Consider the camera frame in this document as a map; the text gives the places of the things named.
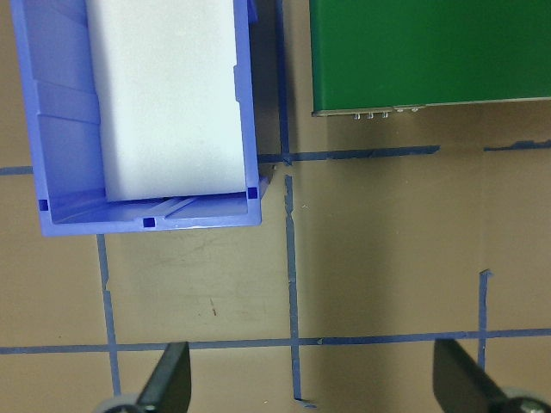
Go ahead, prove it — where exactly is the white foam pad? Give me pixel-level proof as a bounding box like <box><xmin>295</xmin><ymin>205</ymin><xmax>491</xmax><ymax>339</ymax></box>
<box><xmin>85</xmin><ymin>0</ymin><xmax>249</xmax><ymax>203</ymax></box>

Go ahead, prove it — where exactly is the blue plastic storage bin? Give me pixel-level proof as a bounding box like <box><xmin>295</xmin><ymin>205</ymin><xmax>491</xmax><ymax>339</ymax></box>
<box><xmin>10</xmin><ymin>0</ymin><xmax>271</xmax><ymax>238</ymax></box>

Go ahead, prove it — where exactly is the green conveyor belt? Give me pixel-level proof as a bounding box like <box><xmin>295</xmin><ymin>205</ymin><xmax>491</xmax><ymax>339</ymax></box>
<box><xmin>308</xmin><ymin>0</ymin><xmax>551</xmax><ymax>120</ymax></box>

